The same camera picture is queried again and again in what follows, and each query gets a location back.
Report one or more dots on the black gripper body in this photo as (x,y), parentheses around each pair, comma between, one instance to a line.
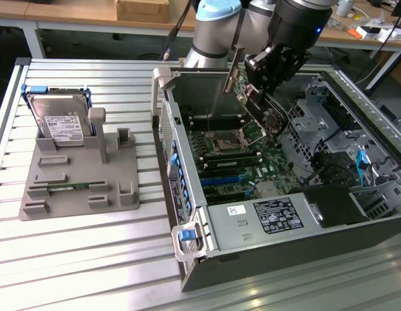
(294,29)

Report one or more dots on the graphics card with metal bracket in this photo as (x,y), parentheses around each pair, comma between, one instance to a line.
(271,118)

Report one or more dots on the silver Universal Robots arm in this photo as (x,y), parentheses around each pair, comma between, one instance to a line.
(213,32)

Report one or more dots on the white cup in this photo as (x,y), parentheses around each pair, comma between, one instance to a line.
(344,7)

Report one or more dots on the cluttered wooden desk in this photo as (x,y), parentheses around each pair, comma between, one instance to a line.
(349,42)

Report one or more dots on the metal disk bay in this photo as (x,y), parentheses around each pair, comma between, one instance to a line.
(308,121)

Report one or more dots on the metal socket cover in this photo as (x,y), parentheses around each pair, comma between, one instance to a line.
(253,134)

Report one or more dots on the black RAM slot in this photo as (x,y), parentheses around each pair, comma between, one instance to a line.
(219,123)

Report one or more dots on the thin metal locking lever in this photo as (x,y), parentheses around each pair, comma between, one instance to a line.
(208,121)

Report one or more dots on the white and orange box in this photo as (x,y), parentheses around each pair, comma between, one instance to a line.
(365,32)

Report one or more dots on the CPU socket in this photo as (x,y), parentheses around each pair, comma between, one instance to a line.
(224,142)

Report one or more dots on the black RAM stick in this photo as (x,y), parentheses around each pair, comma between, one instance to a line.
(232,163)

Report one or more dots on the green motherboard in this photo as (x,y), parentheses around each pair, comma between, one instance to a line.
(274,165)

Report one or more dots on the black monitor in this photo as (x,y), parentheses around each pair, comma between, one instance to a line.
(399,6)

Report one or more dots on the black round fan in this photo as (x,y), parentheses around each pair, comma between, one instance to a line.
(333,170)

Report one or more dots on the blue expansion slot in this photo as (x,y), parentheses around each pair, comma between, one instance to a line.
(219,180)

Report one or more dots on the cardboard box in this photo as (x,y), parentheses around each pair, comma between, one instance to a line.
(142,9)

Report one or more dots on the black expansion slot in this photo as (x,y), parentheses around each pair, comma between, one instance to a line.
(224,197)

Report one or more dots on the black fan shroud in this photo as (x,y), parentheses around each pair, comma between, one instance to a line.
(333,207)

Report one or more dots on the grey power supply unit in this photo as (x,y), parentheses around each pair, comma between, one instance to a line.
(239,233)

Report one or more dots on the open black PC case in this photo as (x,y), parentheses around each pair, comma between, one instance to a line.
(284,259)

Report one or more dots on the grey parts rack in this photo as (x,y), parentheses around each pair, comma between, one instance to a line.
(77,175)

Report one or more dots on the green RAM stick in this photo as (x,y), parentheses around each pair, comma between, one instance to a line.
(70,186)

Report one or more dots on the hard disk with blue bracket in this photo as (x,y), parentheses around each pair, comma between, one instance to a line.
(57,110)

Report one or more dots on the wooden desk with white frame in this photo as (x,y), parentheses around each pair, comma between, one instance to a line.
(57,16)

